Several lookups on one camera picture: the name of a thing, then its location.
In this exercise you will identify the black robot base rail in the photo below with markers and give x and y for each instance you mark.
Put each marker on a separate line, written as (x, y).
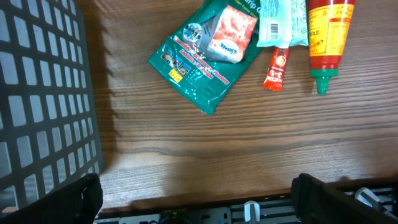
(266, 209)

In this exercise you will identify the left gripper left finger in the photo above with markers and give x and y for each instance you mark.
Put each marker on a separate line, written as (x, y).
(78, 202)

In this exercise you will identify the red Kleenex tissue pack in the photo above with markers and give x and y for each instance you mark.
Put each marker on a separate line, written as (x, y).
(232, 34)

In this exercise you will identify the red sauce bottle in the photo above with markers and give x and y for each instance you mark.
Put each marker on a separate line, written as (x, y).
(328, 23)

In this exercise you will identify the grey black shopping basket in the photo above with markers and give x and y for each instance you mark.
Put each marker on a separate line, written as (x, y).
(49, 131)

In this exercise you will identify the red sauce sachet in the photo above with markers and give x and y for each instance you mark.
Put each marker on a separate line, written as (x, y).
(275, 73)

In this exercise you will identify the green 3M gloves package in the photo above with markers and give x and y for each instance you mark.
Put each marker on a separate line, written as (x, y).
(184, 61)

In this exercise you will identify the white wipes packet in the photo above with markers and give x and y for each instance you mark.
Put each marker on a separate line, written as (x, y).
(283, 23)

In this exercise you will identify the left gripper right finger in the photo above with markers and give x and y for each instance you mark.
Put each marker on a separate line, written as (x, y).
(317, 202)

